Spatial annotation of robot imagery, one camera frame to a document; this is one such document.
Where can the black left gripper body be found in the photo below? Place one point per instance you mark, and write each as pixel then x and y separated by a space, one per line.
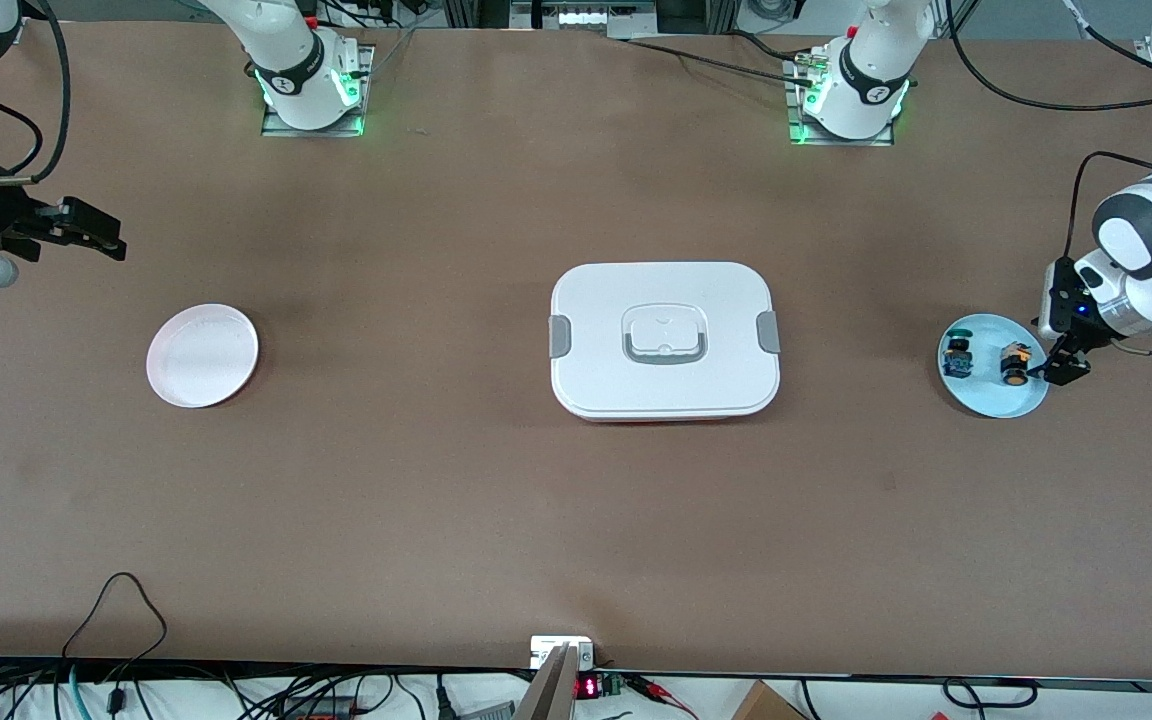
pixel 1083 338

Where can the orange push button switch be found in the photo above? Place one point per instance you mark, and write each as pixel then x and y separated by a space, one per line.
pixel 1015 364

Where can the light blue round plate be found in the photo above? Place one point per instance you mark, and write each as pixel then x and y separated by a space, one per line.
pixel 991 395

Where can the pink round plate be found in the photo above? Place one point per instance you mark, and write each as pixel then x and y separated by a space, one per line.
pixel 202 356

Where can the white lunch box grey clips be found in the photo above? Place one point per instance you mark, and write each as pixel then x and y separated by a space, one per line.
pixel 666 385

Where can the brown cardboard box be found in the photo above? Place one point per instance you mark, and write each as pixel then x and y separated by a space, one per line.
pixel 766 703

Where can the silver equipment box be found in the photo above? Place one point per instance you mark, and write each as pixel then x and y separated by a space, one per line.
pixel 586 18

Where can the red LED display module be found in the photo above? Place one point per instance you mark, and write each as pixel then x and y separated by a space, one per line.
pixel 588 688

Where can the green push button switch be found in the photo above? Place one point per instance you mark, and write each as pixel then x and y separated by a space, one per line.
pixel 958 354

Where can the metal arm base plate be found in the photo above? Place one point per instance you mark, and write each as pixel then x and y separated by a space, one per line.
pixel 794 100
pixel 361 95

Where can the silver camera mount bracket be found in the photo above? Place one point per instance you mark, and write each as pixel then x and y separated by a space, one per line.
pixel 561 650

